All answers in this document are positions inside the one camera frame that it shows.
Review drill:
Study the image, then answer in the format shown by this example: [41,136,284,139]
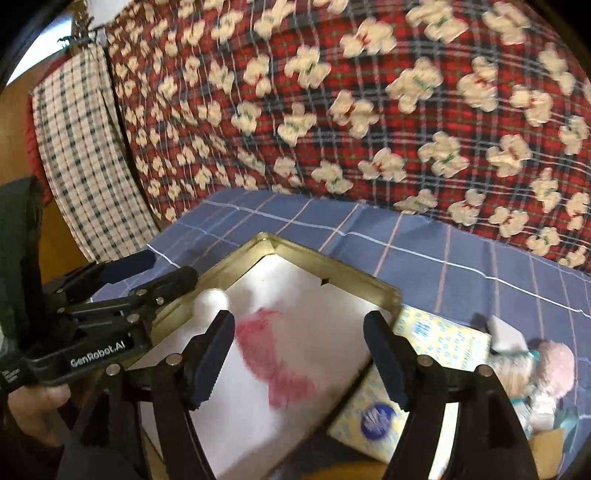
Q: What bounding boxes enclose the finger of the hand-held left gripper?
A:
[50,250,156,306]
[58,266,200,334]

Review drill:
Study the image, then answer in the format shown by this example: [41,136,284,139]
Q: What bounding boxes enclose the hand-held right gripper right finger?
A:
[362,310,541,480]

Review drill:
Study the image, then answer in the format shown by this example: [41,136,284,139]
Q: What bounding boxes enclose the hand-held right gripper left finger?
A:
[60,309,237,480]

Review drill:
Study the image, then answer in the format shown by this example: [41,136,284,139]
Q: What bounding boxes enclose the white and pink fluffy toy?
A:
[191,286,324,409]

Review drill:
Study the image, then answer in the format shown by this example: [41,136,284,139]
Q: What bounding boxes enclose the gold metal tin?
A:
[124,232,403,480]

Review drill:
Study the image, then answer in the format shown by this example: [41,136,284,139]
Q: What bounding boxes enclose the pink plush ball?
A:
[531,339,576,403]

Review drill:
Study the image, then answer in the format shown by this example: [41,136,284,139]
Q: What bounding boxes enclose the person's left forearm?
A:
[0,425,65,480]

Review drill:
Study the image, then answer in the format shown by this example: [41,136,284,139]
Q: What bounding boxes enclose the person's left hand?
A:
[0,383,71,448]

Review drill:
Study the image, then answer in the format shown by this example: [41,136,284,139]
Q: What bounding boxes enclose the yellow patterned tissue pack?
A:
[327,305,492,464]

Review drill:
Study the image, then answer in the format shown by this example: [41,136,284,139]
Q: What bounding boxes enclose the blue checked bed sheet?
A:
[92,188,591,416]

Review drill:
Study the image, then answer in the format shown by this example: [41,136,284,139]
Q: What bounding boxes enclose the white foam block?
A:
[485,315,530,357]

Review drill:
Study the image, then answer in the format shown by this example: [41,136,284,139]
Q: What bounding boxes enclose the white and blue checked cloth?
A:
[29,44,160,264]

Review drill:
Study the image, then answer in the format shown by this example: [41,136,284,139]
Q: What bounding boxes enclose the brown cardboard box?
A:
[525,425,575,480]

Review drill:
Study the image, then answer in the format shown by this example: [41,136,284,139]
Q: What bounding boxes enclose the dark hanging object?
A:
[58,7,110,52]

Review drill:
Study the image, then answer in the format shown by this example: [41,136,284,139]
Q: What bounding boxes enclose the red plaid bear-print blanket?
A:
[104,0,591,271]

